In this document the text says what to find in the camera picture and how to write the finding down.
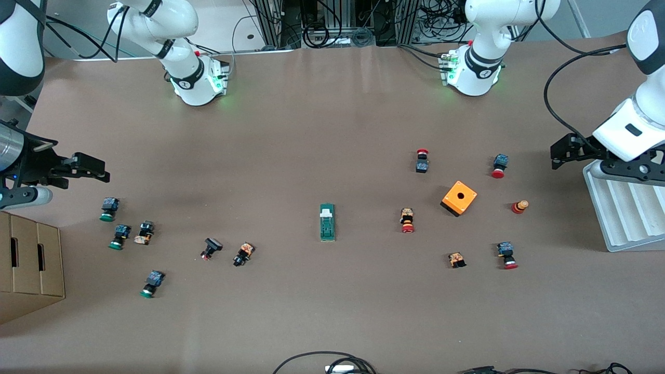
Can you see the brown cardboard box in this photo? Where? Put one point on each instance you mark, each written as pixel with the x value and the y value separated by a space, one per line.
pixel 31 291

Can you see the small orange contact block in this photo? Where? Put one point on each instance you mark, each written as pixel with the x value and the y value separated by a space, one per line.
pixel 457 258

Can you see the grey ribbed tray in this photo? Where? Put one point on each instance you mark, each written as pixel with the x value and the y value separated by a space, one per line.
pixel 623 218

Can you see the red push button orange block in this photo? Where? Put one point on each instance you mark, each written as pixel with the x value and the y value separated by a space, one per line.
pixel 407 215

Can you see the aluminium frame rack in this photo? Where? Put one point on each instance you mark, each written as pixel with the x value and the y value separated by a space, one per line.
pixel 273 23

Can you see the red emergency button black block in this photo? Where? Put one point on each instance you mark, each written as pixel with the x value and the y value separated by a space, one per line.
pixel 422 166

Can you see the green push button blue block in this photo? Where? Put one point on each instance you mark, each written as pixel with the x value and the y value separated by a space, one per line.
pixel 110 205
pixel 121 232
pixel 155 279

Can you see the red yellow mushroom button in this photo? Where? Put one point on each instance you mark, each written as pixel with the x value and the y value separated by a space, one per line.
pixel 518 208

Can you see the orange button enclosure box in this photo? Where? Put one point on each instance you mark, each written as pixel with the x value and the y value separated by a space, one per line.
pixel 460 197

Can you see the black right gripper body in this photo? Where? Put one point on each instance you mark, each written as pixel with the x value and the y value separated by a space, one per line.
pixel 36 162

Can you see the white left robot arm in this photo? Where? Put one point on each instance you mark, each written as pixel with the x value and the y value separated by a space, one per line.
pixel 478 62

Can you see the red push button blue block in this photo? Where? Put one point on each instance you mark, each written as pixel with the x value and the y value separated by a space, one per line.
pixel 501 161
pixel 505 249

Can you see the black square push button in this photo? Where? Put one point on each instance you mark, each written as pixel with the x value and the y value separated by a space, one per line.
pixel 213 244

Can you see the white mounting plate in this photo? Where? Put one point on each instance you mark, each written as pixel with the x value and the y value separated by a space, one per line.
pixel 218 26

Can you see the black orange selector switch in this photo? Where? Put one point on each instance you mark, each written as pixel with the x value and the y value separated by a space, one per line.
pixel 244 253

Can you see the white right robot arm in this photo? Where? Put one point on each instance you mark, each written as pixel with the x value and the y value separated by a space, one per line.
pixel 192 78

